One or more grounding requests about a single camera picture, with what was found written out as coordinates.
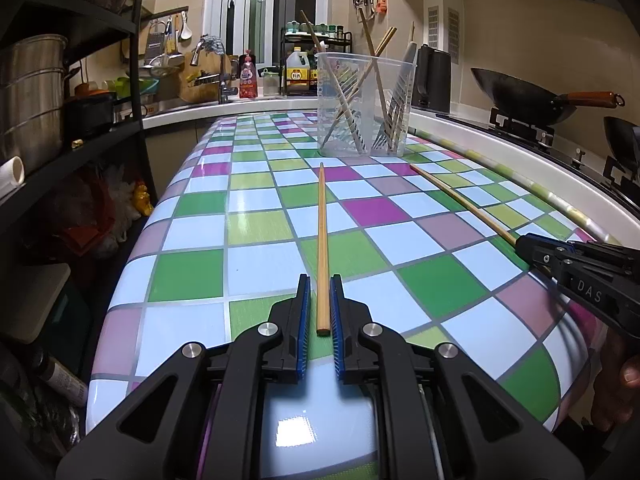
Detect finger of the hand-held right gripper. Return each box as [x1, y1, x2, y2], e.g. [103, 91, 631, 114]
[516, 234, 640, 332]
[560, 242, 640, 283]

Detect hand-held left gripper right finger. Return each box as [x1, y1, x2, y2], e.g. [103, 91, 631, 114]
[330, 274, 586, 480]

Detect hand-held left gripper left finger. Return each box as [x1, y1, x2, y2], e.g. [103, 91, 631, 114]
[55, 274, 312, 480]

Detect white handled steel fork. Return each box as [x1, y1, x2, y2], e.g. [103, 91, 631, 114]
[385, 41, 417, 126]
[374, 85, 408, 153]

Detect clear plastic container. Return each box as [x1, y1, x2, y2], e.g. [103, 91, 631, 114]
[314, 51, 418, 158]

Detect person's right hand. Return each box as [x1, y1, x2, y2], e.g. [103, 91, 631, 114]
[592, 332, 640, 428]

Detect checkered table covering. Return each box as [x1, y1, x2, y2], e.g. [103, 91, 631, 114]
[86, 112, 601, 480]

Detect dark wok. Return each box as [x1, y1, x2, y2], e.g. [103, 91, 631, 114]
[602, 116, 640, 161]

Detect black gas stove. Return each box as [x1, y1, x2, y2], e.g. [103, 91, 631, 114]
[435, 107, 640, 201]

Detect yellow toy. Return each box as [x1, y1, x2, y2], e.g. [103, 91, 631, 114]
[131, 182, 155, 217]

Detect red and white plastic bags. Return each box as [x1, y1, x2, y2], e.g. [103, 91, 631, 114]
[65, 165, 146, 256]

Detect dark bottle with white label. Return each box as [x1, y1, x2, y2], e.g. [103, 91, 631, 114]
[30, 350, 90, 408]

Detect black electric kettle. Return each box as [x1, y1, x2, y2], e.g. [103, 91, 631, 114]
[415, 44, 452, 115]

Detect oil jug with yellow label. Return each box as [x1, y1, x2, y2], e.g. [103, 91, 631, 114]
[285, 47, 311, 97]

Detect red dish soap bottle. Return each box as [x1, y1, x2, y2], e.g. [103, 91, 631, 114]
[238, 49, 259, 99]

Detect steel faucet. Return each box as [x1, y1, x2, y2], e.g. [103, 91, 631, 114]
[190, 37, 238, 106]

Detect wooden cutting board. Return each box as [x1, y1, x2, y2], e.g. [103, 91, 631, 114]
[177, 50, 241, 106]

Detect white flat board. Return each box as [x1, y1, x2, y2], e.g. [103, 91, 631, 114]
[0, 262, 71, 343]

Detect black spice rack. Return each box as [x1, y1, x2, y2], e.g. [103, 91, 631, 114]
[282, 22, 353, 96]

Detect green plastic bowls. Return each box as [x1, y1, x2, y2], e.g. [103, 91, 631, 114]
[102, 76, 161, 103]

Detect black pot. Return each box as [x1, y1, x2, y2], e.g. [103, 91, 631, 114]
[65, 92, 118, 138]

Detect black shelf rack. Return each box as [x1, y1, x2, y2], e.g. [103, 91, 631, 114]
[0, 0, 188, 281]

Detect window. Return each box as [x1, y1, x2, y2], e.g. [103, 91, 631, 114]
[202, 0, 331, 73]

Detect steel grater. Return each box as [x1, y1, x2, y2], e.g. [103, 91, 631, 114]
[146, 22, 166, 66]

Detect white plastic tube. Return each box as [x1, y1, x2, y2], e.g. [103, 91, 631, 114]
[0, 156, 26, 201]

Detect steel stockpot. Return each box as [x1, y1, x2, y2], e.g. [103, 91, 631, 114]
[0, 34, 68, 176]

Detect black wok with wooden handle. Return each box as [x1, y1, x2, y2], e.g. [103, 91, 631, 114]
[470, 67, 626, 128]

